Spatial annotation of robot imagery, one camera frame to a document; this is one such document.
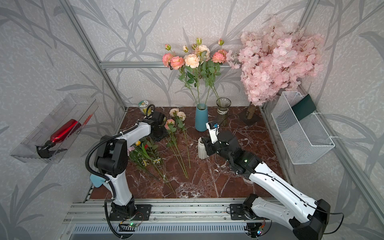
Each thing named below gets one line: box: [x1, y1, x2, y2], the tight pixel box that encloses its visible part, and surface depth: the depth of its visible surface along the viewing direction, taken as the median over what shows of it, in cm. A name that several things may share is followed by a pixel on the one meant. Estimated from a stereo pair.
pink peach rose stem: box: [162, 44, 198, 106], surface depth 79 cm
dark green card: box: [291, 94, 317, 121], surface depth 72 cm
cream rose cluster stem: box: [183, 37, 211, 106], surface depth 75 cm
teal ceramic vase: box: [194, 103, 209, 132], surface depth 98 cm
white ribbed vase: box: [197, 137, 209, 159], surface depth 86 cm
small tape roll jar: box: [138, 100, 151, 116], surface depth 114 cm
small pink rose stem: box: [164, 119, 189, 179], surface depth 98 cm
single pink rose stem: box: [204, 38, 228, 104], surface depth 84 cm
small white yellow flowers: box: [141, 156, 161, 167], surface depth 90 cm
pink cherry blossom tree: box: [226, 15, 326, 107], surface depth 73 cm
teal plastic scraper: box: [90, 174, 107, 188], surface depth 85 cm
